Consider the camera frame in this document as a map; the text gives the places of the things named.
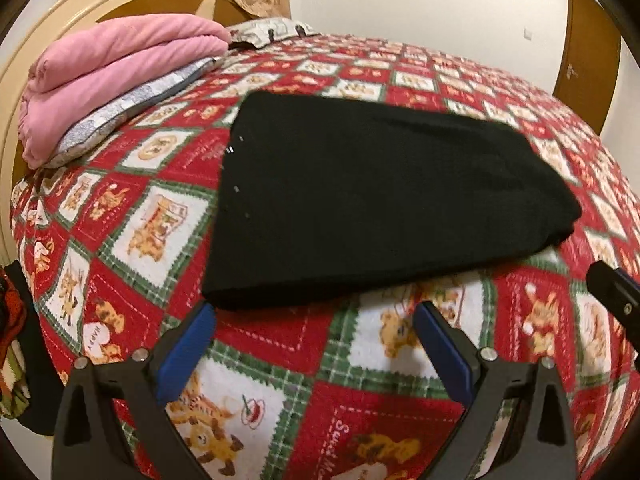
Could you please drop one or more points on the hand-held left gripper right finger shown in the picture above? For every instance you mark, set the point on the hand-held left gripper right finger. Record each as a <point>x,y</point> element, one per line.
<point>445,355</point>

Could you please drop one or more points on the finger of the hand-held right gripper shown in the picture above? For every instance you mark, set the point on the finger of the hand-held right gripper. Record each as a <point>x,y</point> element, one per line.
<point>617,295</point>

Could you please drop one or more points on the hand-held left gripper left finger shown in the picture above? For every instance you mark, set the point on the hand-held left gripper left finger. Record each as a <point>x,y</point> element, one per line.
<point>184,357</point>

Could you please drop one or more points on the black pants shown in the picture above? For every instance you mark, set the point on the black pants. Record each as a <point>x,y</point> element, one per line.
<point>380,200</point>

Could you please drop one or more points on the red printed patchwork blanket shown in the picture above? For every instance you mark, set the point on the red printed patchwork blanket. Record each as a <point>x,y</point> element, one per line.
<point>150,240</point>

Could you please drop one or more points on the dark cloth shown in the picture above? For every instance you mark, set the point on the dark cloth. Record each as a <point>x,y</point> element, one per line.
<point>35,390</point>

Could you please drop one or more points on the plaid cloth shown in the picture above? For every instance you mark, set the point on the plaid cloth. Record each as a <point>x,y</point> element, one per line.
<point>10,340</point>

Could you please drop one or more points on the brown wooden door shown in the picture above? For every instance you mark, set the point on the brown wooden door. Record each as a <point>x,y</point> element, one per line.
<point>585,55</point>

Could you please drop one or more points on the grey patterned pillow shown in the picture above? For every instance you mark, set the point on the grey patterned pillow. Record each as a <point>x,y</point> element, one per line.
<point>120,115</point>

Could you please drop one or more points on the pink folded blanket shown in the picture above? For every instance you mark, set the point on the pink folded blanket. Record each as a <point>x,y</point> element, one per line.
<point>115,70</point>

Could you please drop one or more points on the cream wooden headboard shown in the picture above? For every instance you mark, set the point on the cream wooden headboard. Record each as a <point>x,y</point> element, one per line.
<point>30,60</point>

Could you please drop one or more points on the white patterned pillow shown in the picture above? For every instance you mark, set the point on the white patterned pillow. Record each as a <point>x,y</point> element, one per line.
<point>272,30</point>

